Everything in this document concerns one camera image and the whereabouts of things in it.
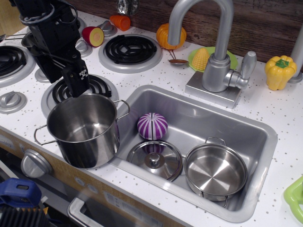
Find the silver knob middle left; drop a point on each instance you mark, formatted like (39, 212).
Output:
(41, 77)

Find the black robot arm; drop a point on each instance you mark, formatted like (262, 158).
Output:
(52, 41)

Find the grey post right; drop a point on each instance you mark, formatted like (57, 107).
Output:
(297, 52)

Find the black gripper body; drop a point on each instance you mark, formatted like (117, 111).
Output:
(55, 41)

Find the silver oven dial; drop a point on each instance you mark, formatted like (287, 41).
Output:
(34, 165)

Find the silver oven door handle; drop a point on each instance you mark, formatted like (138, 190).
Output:
(88, 213)

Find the silver knob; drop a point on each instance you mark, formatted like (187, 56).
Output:
(12, 102)
(108, 29)
(41, 77)
(84, 48)

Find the small brown spoon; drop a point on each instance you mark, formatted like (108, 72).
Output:
(176, 61)

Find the yellow toy bell pepper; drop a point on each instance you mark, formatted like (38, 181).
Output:
(279, 70)

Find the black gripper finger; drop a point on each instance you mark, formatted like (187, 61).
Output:
(76, 79)

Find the shallow steel pan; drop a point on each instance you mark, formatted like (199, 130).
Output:
(214, 171)

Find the tall steel pot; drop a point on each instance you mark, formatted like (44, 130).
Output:
(85, 129)

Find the front left stove burner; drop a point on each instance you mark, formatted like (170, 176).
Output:
(16, 63)

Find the steel pot lid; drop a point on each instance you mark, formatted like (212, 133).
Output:
(157, 157)

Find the silver knob back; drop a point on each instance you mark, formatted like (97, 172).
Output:
(108, 29)

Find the purple white striped onion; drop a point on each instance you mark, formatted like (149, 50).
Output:
(152, 126)

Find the silver knob centre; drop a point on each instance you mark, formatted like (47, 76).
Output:
(84, 48)

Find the back right stove burner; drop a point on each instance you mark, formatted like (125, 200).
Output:
(129, 54)

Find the shiny foil object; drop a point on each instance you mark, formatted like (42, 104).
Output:
(127, 7)

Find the yellow toy corn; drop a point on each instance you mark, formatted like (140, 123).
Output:
(200, 59)

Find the silver knob front left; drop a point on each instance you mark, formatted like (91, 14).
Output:
(12, 102)

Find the orange toy carrot piece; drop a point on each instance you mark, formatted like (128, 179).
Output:
(120, 21)

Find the silver toy faucet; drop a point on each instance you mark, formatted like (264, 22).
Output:
(219, 83)

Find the orange toy pumpkin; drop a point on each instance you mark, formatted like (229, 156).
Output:
(162, 37)

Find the red yellow halved fruit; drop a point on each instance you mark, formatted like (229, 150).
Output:
(94, 36)

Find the steel sink basin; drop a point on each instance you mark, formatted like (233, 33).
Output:
(190, 123)

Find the front right stove burner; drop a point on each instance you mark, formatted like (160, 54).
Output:
(59, 92)

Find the light green plastic object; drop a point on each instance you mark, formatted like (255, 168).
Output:
(293, 195)

